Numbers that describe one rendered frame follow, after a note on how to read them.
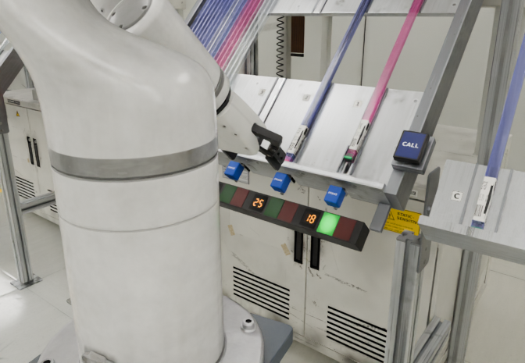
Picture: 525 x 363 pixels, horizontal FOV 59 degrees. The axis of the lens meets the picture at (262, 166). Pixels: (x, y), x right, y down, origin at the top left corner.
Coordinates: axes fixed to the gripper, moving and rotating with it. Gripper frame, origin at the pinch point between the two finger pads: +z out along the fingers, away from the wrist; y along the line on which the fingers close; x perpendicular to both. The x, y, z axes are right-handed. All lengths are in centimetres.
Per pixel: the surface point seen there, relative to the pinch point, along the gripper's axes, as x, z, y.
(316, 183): 2.4, 12.0, 5.7
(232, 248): -6, 62, -41
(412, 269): -5.5, 19.1, 24.1
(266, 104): 15.9, 10.2, -11.7
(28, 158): -2, 58, -165
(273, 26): 153, 137, -146
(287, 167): 2.4, 8.1, 1.3
